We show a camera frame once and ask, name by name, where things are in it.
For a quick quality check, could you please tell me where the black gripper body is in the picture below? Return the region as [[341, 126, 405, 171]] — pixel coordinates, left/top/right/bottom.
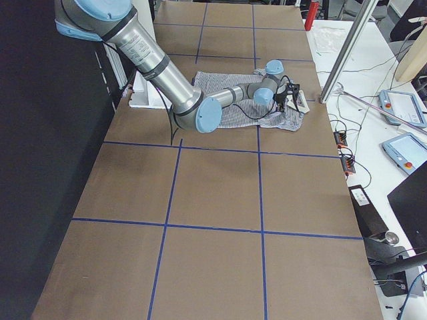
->
[[274, 83, 290, 112]]

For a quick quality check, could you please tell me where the blue white striped polo shirt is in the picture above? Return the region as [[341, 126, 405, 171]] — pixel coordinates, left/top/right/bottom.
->
[[193, 69, 304, 131]]

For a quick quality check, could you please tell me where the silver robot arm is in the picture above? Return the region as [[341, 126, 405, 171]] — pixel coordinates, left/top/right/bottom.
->
[[55, 1, 285, 133]]

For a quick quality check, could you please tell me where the clear plastic bag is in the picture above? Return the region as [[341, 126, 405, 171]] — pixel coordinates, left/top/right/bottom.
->
[[312, 27, 347, 53]]

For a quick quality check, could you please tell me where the orange black connector strip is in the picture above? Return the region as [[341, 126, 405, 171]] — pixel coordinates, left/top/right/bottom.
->
[[333, 131, 356, 177]]

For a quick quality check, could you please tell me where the red cylinder bottle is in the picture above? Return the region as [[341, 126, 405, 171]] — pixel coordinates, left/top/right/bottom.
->
[[304, 0, 319, 31]]

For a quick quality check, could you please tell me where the far teach pendant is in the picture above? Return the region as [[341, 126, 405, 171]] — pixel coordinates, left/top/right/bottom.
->
[[379, 90, 426, 129]]

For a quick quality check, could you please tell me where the teach pendant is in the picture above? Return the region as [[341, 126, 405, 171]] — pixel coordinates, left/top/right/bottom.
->
[[379, 90, 426, 129], [381, 133, 427, 175]]

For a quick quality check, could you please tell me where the near teach pendant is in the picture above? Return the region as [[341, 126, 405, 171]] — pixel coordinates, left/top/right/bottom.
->
[[381, 133, 427, 175]]

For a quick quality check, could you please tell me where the wooden board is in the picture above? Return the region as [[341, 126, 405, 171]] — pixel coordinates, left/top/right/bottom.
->
[[395, 17, 426, 82]]

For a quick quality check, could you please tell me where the black rectangular box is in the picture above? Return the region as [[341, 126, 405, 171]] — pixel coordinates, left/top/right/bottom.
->
[[348, 185, 388, 237]]

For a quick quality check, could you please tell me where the black monitor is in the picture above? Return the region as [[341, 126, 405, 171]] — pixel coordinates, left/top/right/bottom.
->
[[388, 163, 427, 253]]

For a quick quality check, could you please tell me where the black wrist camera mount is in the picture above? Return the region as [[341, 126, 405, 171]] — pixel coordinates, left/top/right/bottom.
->
[[286, 82, 300, 110]]

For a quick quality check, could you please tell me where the right black braided cable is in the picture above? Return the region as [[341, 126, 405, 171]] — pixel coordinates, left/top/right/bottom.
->
[[168, 75, 294, 146]]

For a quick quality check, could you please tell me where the aluminium frame post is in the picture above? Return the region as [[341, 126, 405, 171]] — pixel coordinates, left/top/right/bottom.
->
[[320, 0, 378, 103]]

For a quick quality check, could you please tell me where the black camera stand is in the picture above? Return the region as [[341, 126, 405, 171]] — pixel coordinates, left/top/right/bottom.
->
[[364, 238, 426, 297]]

